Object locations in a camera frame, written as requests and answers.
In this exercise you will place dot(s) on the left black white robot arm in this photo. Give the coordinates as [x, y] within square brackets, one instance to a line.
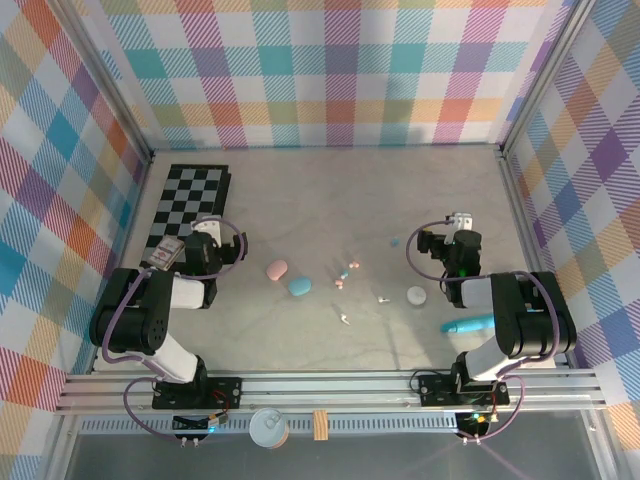
[182, 292]

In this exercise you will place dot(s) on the silver tin can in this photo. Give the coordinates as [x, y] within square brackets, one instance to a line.
[269, 428]

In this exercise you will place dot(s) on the pink earbud charging case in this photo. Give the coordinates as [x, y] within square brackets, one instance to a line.
[277, 270]

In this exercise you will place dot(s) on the small wooden block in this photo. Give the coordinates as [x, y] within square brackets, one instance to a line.
[321, 425]

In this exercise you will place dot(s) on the aluminium table edge rail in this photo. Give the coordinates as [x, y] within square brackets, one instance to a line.
[520, 210]
[136, 210]

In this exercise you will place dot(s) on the blue earbud charging case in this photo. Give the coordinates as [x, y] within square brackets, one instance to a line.
[300, 286]

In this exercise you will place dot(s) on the aluminium frame post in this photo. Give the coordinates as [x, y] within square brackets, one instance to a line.
[544, 75]
[113, 75]

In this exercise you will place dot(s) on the playing card box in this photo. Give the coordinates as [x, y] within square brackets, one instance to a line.
[166, 252]

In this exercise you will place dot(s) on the white earbud charging case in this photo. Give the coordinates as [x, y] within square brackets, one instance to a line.
[416, 295]

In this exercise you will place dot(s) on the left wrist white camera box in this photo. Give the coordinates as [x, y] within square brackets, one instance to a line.
[207, 227]

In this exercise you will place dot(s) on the black grey chessboard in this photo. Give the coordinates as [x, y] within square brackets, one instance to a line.
[195, 195]

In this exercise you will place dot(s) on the aluminium mounting rail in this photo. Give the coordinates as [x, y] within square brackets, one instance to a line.
[325, 387]

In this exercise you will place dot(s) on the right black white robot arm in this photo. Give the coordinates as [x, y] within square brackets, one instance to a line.
[480, 292]

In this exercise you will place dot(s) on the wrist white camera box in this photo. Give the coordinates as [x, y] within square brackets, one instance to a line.
[207, 227]
[459, 221]

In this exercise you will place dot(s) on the turquoise pen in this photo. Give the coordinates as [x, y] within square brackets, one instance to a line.
[465, 326]

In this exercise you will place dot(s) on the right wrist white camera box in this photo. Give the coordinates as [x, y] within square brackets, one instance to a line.
[459, 221]

